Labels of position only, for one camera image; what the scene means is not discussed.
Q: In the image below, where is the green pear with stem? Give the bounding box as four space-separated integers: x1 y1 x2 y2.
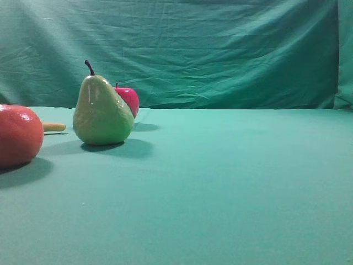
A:
73 60 134 146

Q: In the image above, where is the red apple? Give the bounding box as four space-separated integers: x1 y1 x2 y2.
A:
115 83 140 118

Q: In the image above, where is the green backdrop cloth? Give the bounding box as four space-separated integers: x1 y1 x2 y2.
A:
1 1 352 109

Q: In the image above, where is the yellow-orange stick object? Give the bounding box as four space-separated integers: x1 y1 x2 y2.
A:
42 123 66 132

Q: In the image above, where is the orange tangerine fruit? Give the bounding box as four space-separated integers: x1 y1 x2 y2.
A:
1 104 44 169

